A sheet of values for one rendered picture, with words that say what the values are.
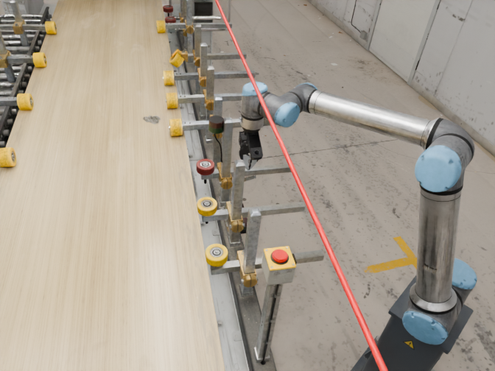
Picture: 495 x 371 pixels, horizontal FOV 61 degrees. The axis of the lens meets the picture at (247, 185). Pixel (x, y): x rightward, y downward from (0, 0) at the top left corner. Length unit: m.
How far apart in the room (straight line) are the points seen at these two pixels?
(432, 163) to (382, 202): 2.02
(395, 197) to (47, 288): 2.54
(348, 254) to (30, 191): 1.88
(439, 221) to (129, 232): 1.04
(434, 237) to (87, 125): 1.60
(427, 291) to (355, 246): 1.38
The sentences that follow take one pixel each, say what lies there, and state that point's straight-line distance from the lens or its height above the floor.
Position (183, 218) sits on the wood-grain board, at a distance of 1.64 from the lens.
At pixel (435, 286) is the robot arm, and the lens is 1.54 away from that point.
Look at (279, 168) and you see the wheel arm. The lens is 1.96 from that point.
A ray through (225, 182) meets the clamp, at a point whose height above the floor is 0.87.
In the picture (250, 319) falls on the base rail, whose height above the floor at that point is 0.70.
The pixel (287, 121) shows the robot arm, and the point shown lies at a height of 1.28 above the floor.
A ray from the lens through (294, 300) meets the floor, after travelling 2.53.
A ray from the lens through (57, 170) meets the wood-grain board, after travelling 1.94.
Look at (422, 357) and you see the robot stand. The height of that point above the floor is 0.46.
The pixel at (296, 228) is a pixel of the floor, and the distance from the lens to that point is 2.89.
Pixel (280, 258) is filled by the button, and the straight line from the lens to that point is 1.10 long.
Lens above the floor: 2.07
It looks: 41 degrees down
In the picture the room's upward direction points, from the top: 5 degrees clockwise
